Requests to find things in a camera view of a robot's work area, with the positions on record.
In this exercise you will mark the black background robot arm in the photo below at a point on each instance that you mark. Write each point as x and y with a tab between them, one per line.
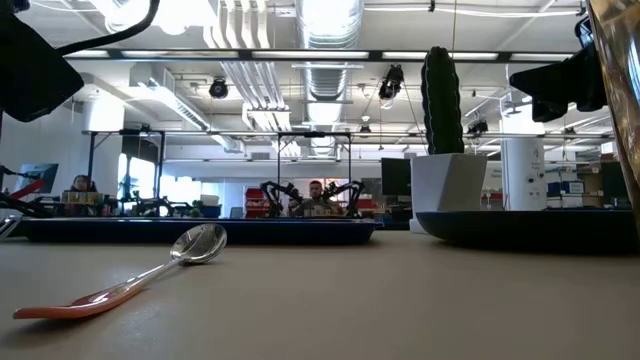
275	195
347	192

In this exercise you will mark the amber plastic cup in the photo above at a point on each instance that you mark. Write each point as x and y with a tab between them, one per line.
620	75

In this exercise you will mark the dark grey plate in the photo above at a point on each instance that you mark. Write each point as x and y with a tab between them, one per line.
525	227

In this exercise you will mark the blue plastic tray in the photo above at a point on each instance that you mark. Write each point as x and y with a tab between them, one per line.
275	232

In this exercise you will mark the white round column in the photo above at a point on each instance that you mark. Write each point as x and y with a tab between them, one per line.
524	175

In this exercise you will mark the person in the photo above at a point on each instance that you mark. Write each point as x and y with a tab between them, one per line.
315	197
82	184

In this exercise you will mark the green cactus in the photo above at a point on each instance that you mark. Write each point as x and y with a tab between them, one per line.
442	100

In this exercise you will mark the white faceted plant pot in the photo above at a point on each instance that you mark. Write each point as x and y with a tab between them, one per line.
447	180

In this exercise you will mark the black computer monitor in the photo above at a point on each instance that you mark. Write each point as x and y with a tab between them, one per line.
396	176

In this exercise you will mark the red storage bins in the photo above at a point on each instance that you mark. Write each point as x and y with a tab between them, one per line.
255	202

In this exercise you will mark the black background rig frame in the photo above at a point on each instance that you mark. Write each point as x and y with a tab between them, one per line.
125	132
314	134

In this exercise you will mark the black hanging ceiling camera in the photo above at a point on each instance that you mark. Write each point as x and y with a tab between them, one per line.
391	82
218	88

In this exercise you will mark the black overhead frame bar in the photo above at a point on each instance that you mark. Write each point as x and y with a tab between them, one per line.
245	55

